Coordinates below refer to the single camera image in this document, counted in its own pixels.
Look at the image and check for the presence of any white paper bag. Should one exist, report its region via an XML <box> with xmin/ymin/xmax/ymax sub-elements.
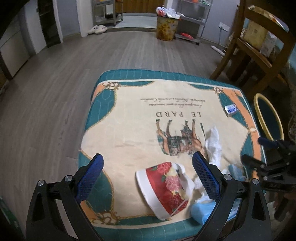
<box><xmin>260</xmin><ymin>32</ymin><xmax>278</xmax><ymax>57</ymax></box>

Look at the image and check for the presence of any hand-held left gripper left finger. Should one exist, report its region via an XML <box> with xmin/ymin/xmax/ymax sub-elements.
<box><xmin>25</xmin><ymin>153</ymin><xmax>104</xmax><ymax>241</ymax></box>

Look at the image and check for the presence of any floral waste bin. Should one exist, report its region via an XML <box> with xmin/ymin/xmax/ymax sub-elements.
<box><xmin>156</xmin><ymin>14</ymin><xmax>179</xmax><ymax>42</ymax></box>

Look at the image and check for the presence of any yellow rimmed waste bin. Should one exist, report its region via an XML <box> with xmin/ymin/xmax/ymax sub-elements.
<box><xmin>253</xmin><ymin>93</ymin><xmax>284</xmax><ymax>142</ymax></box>

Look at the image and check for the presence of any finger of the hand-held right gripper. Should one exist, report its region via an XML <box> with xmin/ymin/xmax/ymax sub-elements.
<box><xmin>241</xmin><ymin>155</ymin><xmax>269</xmax><ymax>173</ymax></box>
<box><xmin>258</xmin><ymin>137</ymin><xmax>281</xmax><ymax>149</ymax></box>

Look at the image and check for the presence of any white power strip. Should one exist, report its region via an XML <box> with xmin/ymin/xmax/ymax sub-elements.
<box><xmin>210</xmin><ymin>45</ymin><xmax>225</xmax><ymax>55</ymax></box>

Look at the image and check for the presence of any steel kitchen rack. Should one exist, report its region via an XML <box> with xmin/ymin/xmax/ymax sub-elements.
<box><xmin>92</xmin><ymin>0</ymin><xmax>124</xmax><ymax>26</ymax></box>

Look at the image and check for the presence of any white crumpled tissue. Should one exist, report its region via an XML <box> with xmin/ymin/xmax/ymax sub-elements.
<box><xmin>173</xmin><ymin>163</ymin><xmax>210</xmax><ymax>204</ymax></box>
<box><xmin>204</xmin><ymin>126</ymin><xmax>223</xmax><ymax>167</ymax></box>

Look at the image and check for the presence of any printed blanket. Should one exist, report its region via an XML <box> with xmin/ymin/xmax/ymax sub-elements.
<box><xmin>78</xmin><ymin>70</ymin><xmax>266</xmax><ymax>241</ymax></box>

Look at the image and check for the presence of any wooden kitchen cabinet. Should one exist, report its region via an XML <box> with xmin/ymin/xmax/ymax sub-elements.
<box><xmin>116</xmin><ymin>0</ymin><xmax>166</xmax><ymax>13</ymax></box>

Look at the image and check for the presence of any cardboard box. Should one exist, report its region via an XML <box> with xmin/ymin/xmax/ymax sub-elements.
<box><xmin>243</xmin><ymin>22</ymin><xmax>269</xmax><ymax>49</ymax></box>

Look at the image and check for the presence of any red floral paper cup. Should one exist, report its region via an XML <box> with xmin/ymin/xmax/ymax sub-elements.
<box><xmin>135</xmin><ymin>162</ymin><xmax>189</xmax><ymax>220</ymax></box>

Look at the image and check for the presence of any white refrigerator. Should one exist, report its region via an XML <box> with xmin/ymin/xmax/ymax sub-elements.
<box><xmin>0</xmin><ymin>14</ymin><xmax>30</xmax><ymax>79</ymax></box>

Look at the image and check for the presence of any white plastic bag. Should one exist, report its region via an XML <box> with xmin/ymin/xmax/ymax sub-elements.
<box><xmin>156</xmin><ymin>6</ymin><xmax>183</xmax><ymax>19</ymax></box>

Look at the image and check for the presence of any small blue white box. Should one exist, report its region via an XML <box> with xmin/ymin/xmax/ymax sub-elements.
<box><xmin>225</xmin><ymin>104</ymin><xmax>238</xmax><ymax>116</ymax></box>

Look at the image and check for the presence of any green object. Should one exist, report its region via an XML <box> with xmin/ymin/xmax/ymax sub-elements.
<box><xmin>0</xmin><ymin>196</ymin><xmax>20</xmax><ymax>241</ymax></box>

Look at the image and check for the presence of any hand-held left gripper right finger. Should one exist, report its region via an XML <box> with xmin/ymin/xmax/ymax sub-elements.
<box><xmin>192</xmin><ymin>151</ymin><xmax>271</xmax><ymax>241</ymax></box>

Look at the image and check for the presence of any grey metal shelf cart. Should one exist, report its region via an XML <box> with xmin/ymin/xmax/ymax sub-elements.
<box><xmin>174</xmin><ymin>0</ymin><xmax>213</xmax><ymax>45</ymax></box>

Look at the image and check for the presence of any wooden chair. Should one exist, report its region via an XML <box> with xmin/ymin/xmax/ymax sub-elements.
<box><xmin>210</xmin><ymin>0</ymin><xmax>290</xmax><ymax>93</ymax></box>

